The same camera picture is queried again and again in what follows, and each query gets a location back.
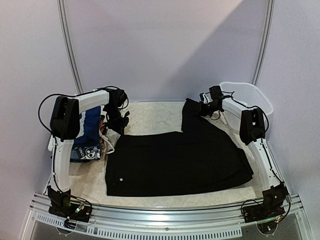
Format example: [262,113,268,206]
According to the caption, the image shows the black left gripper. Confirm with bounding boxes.
[105,104,130,136]

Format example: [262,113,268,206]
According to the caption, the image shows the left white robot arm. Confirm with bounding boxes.
[48,86,130,194]

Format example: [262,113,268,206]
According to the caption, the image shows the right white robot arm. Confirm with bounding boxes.
[199,81,289,199]

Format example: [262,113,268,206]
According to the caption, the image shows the wall aluminium profile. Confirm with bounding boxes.
[57,0,84,94]
[251,0,275,86]

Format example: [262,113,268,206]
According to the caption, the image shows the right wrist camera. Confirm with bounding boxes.
[199,92,210,104]

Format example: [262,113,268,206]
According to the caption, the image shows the white plastic basket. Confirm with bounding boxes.
[219,81,274,131]

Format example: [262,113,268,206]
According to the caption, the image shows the white drawstring cord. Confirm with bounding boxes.
[99,129,121,155]

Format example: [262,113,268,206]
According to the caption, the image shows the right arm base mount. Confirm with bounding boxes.
[240,181,292,236]

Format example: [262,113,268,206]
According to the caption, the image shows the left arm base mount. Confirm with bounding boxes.
[47,186,93,229]

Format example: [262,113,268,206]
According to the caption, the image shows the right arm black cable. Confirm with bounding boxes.
[209,91,288,191]

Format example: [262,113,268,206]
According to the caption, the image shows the black garment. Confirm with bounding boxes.
[105,99,254,197]

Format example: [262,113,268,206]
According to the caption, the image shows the aluminium front rail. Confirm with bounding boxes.
[21,194,313,240]

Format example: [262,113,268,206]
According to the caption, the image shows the left wall aluminium profile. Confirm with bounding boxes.
[57,0,84,94]

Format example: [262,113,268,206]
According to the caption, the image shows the right wall aluminium profile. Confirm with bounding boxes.
[251,0,275,86]

